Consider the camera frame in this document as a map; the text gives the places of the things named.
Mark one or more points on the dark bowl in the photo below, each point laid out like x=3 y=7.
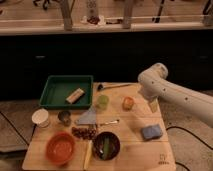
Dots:
x=98 y=145

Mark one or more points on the orange apple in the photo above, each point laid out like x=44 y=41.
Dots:
x=128 y=103

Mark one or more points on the green plastic tray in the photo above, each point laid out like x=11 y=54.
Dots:
x=59 y=87

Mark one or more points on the green cup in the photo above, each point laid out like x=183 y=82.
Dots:
x=102 y=102

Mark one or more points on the blue sponge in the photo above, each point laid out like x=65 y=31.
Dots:
x=151 y=132

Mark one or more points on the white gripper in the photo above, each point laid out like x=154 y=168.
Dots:
x=150 y=94

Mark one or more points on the wooden block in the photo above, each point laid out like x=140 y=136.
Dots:
x=73 y=97

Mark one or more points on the green cucumber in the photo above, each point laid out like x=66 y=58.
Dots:
x=106 y=148

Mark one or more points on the metal spoon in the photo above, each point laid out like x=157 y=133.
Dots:
x=108 y=123

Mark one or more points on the orange bowl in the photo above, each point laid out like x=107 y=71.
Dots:
x=60 y=148

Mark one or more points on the black-headed wooden brush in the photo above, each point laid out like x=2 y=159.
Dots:
x=107 y=86

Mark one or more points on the white paper cup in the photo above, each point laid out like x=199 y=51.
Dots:
x=41 y=118

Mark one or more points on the small metal cup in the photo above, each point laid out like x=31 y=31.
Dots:
x=64 y=117

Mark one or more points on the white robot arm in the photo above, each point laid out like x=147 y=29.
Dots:
x=154 y=84

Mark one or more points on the grey folded cloth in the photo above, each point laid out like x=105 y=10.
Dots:
x=88 y=117

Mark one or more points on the bunch of dark grapes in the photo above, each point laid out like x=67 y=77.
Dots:
x=84 y=133

